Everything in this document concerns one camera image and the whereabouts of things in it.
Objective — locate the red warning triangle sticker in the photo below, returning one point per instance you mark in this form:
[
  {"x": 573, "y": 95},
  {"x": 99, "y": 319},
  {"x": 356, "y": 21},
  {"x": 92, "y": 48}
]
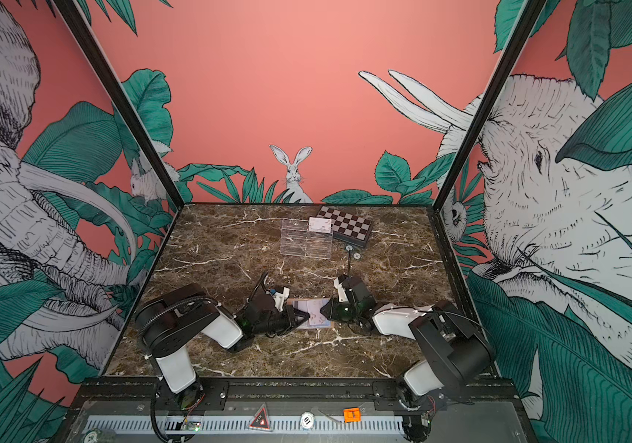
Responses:
[{"x": 261, "y": 420}]

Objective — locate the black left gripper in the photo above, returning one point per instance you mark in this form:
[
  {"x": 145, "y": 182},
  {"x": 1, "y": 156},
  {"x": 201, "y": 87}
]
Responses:
[{"x": 290, "y": 314}]

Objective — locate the white round button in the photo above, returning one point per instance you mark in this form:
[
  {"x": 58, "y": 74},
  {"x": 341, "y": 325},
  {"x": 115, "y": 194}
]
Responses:
[{"x": 307, "y": 421}]

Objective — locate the left black frame post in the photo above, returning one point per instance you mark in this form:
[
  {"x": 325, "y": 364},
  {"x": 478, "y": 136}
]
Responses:
[{"x": 78, "y": 26}]

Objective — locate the right black frame post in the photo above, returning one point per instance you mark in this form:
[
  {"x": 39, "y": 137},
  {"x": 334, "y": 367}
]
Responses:
[{"x": 519, "y": 36}]

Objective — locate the clear acrylic organizer box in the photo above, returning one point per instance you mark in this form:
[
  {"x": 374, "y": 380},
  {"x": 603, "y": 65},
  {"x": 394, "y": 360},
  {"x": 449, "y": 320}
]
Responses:
[{"x": 297, "y": 241}]

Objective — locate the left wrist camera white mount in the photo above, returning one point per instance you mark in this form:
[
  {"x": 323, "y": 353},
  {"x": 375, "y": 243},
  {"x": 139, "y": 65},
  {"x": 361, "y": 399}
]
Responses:
[{"x": 280, "y": 295}]

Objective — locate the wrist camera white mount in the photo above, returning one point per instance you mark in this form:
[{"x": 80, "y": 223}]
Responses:
[
  {"x": 338, "y": 285},
  {"x": 280, "y": 295}
]

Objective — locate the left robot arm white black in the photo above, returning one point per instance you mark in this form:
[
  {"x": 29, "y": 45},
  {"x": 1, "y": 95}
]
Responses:
[{"x": 166, "y": 326}]

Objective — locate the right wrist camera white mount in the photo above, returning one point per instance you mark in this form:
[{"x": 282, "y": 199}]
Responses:
[{"x": 338, "y": 285}]

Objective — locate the orange tag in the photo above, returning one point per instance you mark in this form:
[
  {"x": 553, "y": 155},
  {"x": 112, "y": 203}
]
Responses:
[{"x": 352, "y": 415}]

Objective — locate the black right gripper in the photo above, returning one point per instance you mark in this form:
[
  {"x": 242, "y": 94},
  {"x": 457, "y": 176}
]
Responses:
[{"x": 335, "y": 306}]

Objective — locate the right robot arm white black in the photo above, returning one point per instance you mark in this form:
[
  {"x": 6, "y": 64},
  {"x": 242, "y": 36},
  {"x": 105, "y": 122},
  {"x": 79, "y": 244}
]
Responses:
[{"x": 454, "y": 347}]

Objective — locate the folded checkered chess board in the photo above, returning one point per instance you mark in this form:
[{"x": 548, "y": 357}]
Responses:
[{"x": 349, "y": 228}]

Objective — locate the black frame post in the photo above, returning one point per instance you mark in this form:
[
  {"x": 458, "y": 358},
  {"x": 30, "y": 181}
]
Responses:
[
  {"x": 78, "y": 26},
  {"x": 519, "y": 36}
]

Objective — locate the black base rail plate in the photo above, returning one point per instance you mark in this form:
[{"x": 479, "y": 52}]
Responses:
[{"x": 385, "y": 393}]

